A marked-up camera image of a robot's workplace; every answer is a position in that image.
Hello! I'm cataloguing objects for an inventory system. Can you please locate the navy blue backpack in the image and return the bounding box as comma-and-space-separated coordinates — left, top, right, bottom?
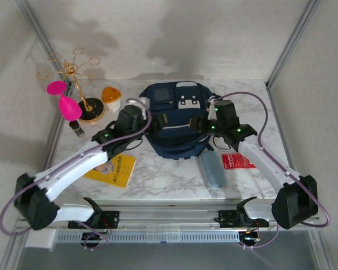
139, 80, 219, 161

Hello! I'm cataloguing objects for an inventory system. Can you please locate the blue-grey glasses case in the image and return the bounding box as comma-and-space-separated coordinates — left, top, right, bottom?
199, 151, 226, 188

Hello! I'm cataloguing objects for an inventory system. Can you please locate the red card packet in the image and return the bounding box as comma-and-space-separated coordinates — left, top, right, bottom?
221, 152, 256, 171

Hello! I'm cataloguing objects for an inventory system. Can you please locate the yellow book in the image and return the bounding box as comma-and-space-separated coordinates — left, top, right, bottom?
84, 153, 137, 188

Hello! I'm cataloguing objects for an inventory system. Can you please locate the orange lid pudding cup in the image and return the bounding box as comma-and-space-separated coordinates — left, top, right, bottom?
101, 86, 122, 113

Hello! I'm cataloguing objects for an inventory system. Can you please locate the small dark bottle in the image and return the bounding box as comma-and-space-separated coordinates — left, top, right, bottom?
69, 120, 85, 138

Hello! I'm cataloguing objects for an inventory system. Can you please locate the pink plastic wine glass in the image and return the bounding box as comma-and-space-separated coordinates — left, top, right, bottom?
47, 80, 83, 122

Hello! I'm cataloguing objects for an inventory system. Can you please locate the clear plastic box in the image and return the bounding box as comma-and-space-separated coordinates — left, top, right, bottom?
146, 224, 181, 243

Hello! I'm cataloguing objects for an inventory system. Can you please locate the small LED circuit board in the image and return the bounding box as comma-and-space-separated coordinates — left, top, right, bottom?
239, 230, 262, 244
81, 232, 109, 245

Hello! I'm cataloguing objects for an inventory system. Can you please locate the white foam block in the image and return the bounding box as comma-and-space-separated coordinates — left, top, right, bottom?
25, 229, 57, 250

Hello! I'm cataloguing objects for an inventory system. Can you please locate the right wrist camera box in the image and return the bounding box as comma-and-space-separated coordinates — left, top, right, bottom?
207, 95, 219, 120

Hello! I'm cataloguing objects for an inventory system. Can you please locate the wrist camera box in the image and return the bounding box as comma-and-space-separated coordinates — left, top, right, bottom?
207, 95, 219, 120
128, 97, 150, 120

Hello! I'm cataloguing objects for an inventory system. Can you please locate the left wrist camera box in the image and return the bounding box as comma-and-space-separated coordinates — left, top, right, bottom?
128, 97, 150, 120

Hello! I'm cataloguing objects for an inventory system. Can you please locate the gold wire cup rack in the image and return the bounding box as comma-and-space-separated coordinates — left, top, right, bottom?
36, 47, 105, 124

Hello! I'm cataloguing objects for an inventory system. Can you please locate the aluminium mounting rail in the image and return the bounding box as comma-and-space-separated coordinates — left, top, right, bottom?
14, 198, 323, 233

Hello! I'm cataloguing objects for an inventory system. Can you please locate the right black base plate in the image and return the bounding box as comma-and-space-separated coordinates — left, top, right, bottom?
218, 209, 270, 228

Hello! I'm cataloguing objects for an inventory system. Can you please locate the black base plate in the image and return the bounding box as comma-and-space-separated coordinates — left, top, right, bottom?
218, 209, 270, 228
67, 210, 121, 229

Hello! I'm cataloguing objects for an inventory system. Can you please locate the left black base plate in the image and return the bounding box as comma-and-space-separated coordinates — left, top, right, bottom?
67, 210, 121, 229

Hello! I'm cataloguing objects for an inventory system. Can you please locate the slotted grey cable duct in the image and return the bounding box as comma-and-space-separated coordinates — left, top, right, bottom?
55, 231, 242, 243

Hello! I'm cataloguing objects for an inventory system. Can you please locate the aluminium frame post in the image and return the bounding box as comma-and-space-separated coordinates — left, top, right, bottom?
15, 0, 75, 95
265, 0, 322, 89

